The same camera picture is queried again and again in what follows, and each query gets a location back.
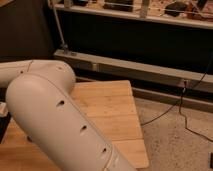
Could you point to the metal pole stand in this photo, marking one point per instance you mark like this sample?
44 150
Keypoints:
64 45

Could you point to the wooden shelf with clutter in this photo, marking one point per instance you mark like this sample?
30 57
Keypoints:
142 15

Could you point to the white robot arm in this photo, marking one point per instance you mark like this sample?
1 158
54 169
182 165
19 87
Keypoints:
38 98

